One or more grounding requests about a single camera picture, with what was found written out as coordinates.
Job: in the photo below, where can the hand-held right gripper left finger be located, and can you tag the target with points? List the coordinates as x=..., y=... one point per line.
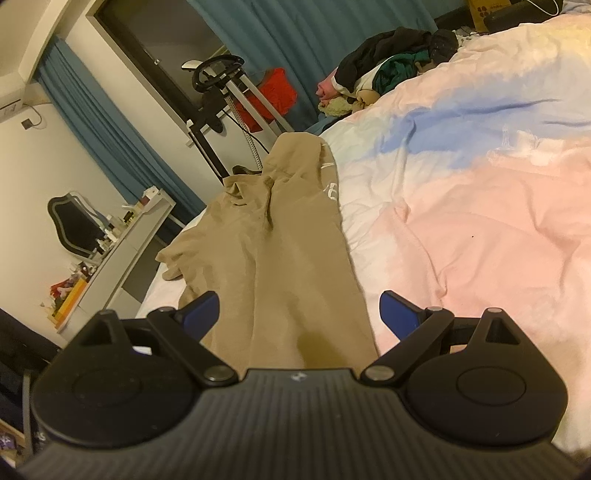
x=205, y=311

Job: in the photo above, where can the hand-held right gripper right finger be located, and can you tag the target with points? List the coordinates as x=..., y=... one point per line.
x=397, y=314

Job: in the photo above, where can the tan hoodie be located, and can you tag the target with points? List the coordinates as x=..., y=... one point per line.
x=277, y=254

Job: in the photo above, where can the pile of clothes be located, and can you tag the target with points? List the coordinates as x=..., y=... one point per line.
x=392, y=50

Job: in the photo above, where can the white dressing table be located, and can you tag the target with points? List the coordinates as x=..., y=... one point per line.
x=120, y=258

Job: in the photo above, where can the group of cosmetic bottles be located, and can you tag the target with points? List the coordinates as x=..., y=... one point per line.
x=113, y=226

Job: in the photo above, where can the orange box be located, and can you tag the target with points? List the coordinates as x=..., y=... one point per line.
x=71, y=300

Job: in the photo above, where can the pastel bed blanket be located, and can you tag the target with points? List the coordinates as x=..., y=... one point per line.
x=485, y=207

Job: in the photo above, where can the wavy framed mirror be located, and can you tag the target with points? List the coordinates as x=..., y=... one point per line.
x=76, y=226

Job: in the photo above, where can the narrow blue curtain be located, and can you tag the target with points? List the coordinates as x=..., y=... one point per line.
x=106, y=129

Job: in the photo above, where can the standing garment steamer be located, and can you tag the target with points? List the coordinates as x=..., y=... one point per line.
x=249, y=102

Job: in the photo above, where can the red bag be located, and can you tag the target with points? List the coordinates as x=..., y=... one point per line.
x=277, y=92

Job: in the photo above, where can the white air conditioner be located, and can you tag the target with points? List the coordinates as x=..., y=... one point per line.
x=11, y=108

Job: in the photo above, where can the wide blue curtain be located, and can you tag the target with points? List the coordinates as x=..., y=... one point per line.
x=300, y=32

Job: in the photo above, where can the brown paper bag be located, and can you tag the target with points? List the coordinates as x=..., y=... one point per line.
x=489, y=8

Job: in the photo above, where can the wall socket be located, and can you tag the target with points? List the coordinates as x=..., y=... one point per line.
x=27, y=123

